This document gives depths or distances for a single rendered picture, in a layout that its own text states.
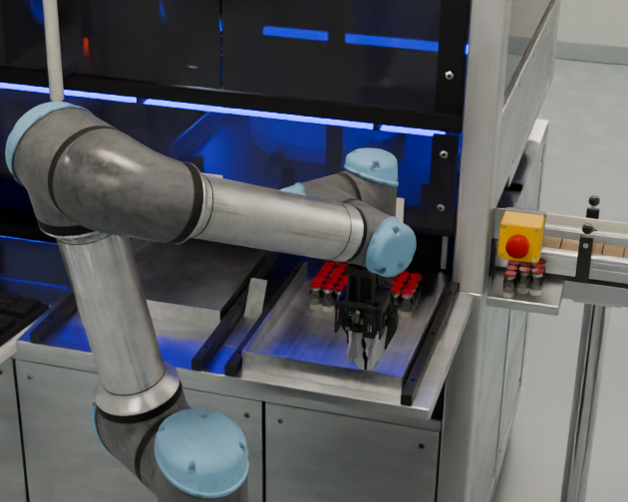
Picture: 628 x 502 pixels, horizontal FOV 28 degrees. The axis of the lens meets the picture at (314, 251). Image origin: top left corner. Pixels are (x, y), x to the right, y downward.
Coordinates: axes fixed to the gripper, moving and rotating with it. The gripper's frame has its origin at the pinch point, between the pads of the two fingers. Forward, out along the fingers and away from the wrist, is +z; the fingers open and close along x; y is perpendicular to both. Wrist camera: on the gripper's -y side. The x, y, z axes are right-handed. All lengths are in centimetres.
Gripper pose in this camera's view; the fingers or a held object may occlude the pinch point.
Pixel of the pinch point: (367, 363)
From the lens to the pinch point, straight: 194.8
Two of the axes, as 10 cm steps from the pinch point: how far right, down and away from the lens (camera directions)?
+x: 9.6, 1.4, -2.5
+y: -2.8, 4.1, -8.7
